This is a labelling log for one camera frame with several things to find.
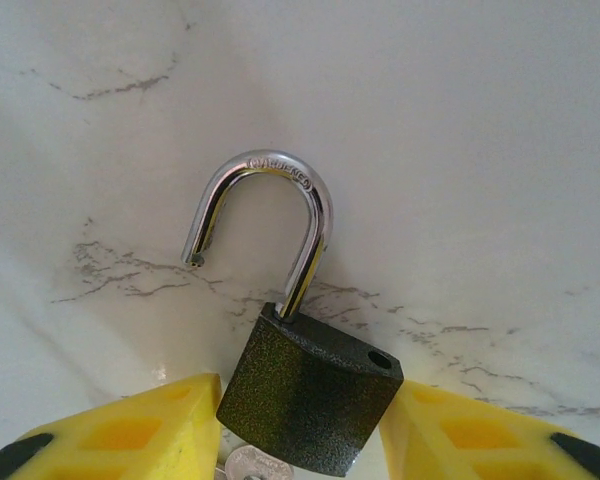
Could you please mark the black padlock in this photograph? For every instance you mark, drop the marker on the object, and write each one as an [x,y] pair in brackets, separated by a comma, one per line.
[310,400]

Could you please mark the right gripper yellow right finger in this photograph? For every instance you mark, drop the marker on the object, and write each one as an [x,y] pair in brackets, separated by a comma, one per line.
[480,440]

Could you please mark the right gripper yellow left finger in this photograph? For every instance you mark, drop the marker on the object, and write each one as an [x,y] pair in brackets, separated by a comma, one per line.
[105,440]

